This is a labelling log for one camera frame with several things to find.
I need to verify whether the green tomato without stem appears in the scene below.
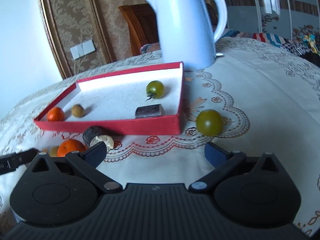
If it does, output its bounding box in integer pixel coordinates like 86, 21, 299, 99
196, 109, 223, 137

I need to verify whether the patterned pillow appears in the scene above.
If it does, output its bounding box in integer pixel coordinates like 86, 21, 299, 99
140, 42, 161, 54

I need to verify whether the small orange tangerine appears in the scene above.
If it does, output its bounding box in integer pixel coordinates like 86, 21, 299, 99
47, 107, 65, 121

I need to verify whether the red shallow cardboard tray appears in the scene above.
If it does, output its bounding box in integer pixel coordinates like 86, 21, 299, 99
34, 62, 184, 135

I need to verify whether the white wall light switch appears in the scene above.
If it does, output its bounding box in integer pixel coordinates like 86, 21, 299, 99
70, 40, 95, 60

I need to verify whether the green tomato with stem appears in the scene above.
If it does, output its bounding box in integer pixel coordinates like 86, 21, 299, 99
146, 80, 165, 100

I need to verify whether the dark sugarcane piece cut end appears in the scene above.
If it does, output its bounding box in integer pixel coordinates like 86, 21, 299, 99
82, 126, 114, 152

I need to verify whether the tan longan fruit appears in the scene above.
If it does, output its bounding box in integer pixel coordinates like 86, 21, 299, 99
49, 146, 59, 158
71, 104, 85, 118

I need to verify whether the white embroidered tablecloth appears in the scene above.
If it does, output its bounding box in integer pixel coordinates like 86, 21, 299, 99
1, 38, 319, 239

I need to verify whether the white electric kettle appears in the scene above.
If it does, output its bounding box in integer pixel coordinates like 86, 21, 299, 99
146, 0, 228, 70

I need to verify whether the colourful zigzag blanket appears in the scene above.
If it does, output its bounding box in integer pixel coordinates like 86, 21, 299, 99
222, 29, 319, 56

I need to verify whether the large orange tangerine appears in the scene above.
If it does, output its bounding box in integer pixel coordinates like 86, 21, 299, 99
57, 139, 86, 157

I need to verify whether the dark sugarcane piece in tray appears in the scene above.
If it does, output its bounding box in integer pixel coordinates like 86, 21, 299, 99
135, 104, 164, 119

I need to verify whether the floral sliding wardrobe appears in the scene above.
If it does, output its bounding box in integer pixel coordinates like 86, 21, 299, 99
225, 0, 319, 40

